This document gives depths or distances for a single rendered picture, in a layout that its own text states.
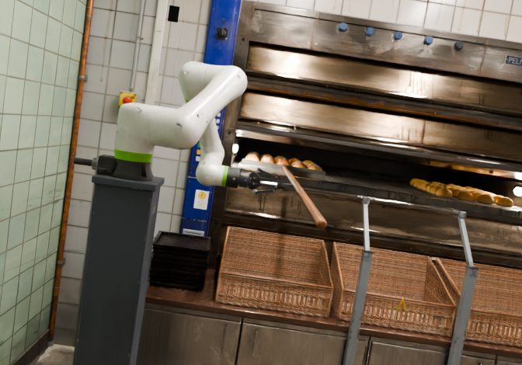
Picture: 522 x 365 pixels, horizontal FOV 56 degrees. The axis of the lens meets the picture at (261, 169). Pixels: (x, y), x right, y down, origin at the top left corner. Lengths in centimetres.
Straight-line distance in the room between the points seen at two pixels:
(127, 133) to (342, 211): 155
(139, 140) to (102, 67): 132
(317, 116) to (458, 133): 80
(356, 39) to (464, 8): 61
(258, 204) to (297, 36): 96
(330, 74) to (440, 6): 70
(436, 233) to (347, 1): 139
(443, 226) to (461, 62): 93
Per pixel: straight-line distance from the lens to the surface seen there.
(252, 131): 262
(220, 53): 277
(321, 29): 285
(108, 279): 171
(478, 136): 303
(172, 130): 156
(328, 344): 246
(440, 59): 297
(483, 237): 310
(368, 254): 229
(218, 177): 215
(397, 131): 286
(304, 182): 279
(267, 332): 242
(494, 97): 305
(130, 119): 164
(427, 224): 298
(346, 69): 283
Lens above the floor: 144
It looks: 5 degrees down
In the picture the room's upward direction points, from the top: 9 degrees clockwise
